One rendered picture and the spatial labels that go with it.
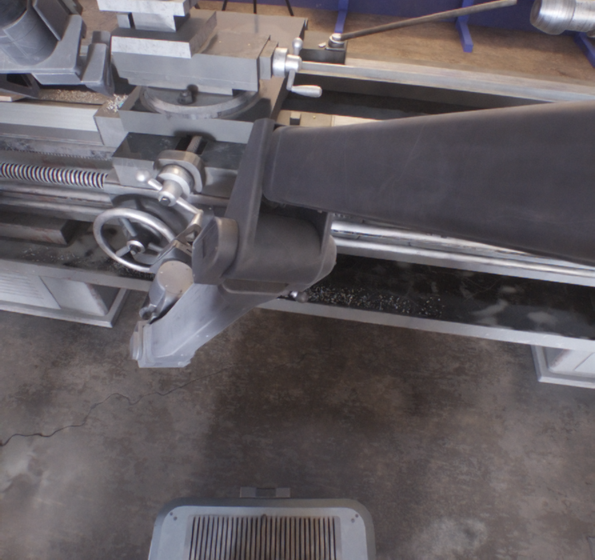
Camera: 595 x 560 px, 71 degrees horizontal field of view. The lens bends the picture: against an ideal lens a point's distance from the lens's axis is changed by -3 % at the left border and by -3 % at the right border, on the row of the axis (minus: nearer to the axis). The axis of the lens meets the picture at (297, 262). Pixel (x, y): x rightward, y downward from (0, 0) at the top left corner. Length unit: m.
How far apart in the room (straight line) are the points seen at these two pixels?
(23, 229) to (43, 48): 1.07
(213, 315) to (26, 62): 0.32
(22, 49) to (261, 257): 0.32
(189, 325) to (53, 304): 1.37
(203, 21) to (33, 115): 0.51
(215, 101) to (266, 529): 0.96
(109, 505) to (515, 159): 1.45
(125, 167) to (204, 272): 0.63
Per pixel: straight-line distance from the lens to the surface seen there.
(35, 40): 0.52
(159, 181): 0.87
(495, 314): 1.34
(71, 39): 0.54
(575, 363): 1.75
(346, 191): 0.25
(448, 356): 1.70
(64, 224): 1.49
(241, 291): 0.39
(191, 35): 0.94
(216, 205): 0.96
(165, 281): 0.65
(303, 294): 1.04
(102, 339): 1.76
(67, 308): 1.82
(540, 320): 1.40
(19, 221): 1.57
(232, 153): 0.92
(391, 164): 0.22
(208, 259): 0.35
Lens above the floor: 1.41
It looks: 50 degrees down
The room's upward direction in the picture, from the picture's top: 2 degrees clockwise
